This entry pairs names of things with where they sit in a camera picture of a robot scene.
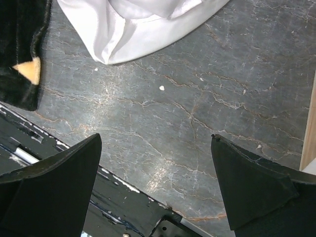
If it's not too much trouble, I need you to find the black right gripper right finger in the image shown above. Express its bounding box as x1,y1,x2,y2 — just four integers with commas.
211,134,316,237

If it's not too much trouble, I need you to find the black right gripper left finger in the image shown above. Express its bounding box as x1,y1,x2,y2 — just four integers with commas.
0,133,102,237

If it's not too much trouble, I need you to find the white shirt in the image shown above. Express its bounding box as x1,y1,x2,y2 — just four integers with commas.
302,163,316,175
58,0,228,65

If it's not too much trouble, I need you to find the white hanging shirt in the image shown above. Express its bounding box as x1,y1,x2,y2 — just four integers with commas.
302,163,316,175

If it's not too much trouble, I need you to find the wooden clothes rack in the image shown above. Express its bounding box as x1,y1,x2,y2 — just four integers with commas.
299,76,316,171

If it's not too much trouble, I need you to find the black floral plush blanket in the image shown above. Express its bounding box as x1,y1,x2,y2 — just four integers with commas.
0,0,52,111

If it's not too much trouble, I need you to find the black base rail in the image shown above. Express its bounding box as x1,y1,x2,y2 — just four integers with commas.
0,105,209,237

